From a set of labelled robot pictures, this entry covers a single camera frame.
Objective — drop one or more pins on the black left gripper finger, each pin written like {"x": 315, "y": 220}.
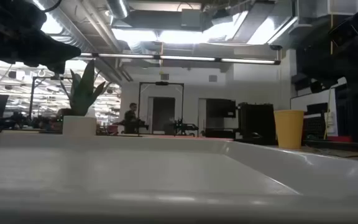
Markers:
{"x": 57, "y": 67}
{"x": 61, "y": 51}

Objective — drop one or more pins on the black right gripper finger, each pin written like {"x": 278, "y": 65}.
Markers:
{"x": 322, "y": 85}
{"x": 317, "y": 62}

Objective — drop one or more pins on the yellow ribbed cup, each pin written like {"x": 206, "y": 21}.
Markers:
{"x": 288, "y": 129}

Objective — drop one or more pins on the black background robot arm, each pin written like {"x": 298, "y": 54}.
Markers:
{"x": 183, "y": 126}

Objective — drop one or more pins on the red flat tray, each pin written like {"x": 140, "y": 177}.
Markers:
{"x": 339, "y": 138}

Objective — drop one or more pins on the grey plastic tray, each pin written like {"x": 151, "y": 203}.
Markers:
{"x": 135, "y": 174}

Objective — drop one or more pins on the white board panel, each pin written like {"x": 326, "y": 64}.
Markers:
{"x": 300, "y": 101}

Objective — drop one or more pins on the green snake plant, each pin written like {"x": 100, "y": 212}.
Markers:
{"x": 84, "y": 93}

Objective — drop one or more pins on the black mesh basket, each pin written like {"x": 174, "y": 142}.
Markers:
{"x": 316, "y": 124}

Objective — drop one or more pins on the white plant pot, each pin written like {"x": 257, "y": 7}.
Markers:
{"x": 79, "y": 126}

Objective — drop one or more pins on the black box-shaped machine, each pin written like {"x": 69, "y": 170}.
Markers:
{"x": 256, "y": 123}

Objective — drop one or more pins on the person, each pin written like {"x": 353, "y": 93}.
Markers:
{"x": 130, "y": 119}

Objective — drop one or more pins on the dark square cabinet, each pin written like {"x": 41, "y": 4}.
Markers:
{"x": 221, "y": 109}

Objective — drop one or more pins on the LED light bar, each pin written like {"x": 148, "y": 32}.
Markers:
{"x": 182, "y": 58}

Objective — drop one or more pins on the black aluminium table frame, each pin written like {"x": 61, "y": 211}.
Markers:
{"x": 337, "y": 145}

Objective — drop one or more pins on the black background robot frame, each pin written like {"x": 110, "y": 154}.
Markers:
{"x": 161, "y": 83}

